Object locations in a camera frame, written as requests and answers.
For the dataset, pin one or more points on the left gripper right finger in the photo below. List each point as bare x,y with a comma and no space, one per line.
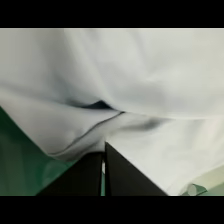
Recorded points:
128,176

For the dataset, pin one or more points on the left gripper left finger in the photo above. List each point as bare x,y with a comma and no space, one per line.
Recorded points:
80,180

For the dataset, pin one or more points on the white garment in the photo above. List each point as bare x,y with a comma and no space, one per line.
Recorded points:
133,73

